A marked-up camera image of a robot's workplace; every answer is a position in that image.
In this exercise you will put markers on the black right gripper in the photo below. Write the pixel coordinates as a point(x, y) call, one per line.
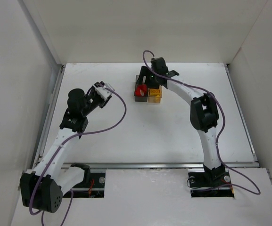
point(145, 78)

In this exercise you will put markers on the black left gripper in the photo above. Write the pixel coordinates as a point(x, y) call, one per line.
point(97, 98)

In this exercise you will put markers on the red yellow lego stack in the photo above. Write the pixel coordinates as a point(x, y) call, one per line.
point(141, 90)

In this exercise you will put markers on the yellow lego brick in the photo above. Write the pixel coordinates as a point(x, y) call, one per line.
point(155, 92)

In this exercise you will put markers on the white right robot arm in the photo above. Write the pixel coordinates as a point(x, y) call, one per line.
point(204, 115)

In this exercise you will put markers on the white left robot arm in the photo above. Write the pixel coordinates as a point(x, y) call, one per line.
point(44, 187)

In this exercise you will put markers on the clear tan plastic container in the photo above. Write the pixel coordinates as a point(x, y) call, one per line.
point(155, 99)

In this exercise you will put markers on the smoky grey plastic container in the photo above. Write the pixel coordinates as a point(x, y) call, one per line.
point(140, 99)

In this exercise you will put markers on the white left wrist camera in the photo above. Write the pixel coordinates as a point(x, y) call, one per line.
point(104, 90)

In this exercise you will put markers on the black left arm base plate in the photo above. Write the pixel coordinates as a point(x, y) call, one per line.
point(83, 183)

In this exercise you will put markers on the aluminium frame rail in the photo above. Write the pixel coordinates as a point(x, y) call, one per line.
point(253, 164)

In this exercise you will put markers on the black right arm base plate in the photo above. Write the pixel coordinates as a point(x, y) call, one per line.
point(201, 187)

